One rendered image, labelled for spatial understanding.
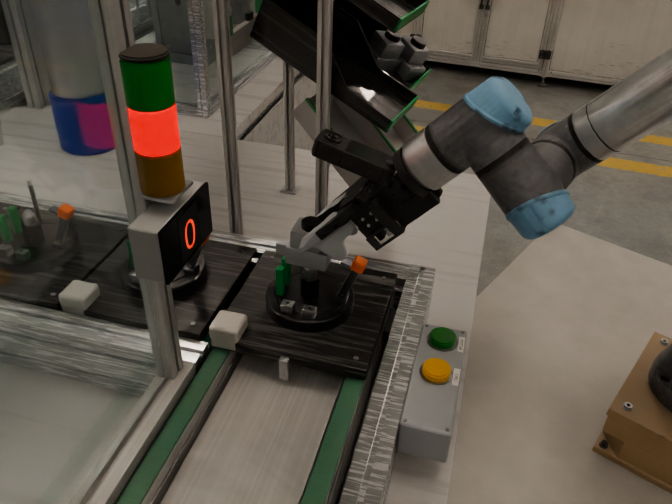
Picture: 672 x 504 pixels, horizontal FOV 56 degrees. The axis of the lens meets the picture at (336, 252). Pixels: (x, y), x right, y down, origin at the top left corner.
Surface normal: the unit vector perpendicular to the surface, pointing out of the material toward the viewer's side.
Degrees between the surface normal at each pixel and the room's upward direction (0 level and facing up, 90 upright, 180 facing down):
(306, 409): 0
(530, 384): 0
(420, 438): 90
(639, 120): 102
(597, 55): 90
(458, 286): 0
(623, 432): 90
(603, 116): 72
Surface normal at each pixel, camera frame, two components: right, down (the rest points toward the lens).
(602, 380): 0.03, -0.82
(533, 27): -0.32, 0.54
